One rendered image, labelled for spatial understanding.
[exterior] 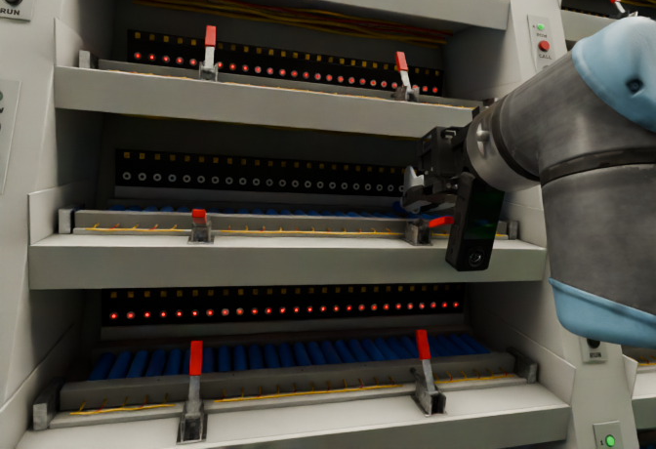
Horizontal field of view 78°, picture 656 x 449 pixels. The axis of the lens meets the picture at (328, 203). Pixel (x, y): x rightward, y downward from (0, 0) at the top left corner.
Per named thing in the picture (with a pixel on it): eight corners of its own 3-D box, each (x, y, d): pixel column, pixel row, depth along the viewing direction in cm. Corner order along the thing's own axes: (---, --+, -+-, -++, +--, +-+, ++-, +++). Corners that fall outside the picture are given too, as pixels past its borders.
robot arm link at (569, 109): (632, 134, 23) (607, -17, 26) (494, 187, 35) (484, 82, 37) (750, 148, 26) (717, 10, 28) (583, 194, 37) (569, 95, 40)
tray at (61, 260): (543, 280, 55) (553, 211, 54) (28, 290, 40) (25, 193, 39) (460, 245, 75) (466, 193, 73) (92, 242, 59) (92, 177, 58)
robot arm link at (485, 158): (581, 183, 38) (490, 179, 35) (542, 195, 42) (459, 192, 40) (567, 95, 40) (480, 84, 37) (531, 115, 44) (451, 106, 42)
